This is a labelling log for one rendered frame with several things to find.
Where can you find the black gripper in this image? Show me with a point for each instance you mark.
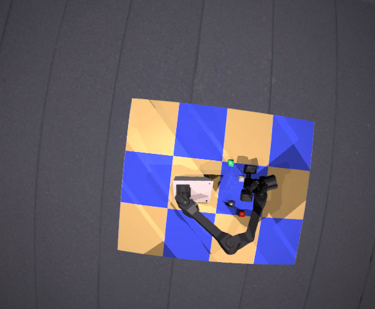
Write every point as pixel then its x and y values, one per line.
pixel 248 169

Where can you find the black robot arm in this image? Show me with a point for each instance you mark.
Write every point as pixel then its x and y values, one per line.
pixel 230 244

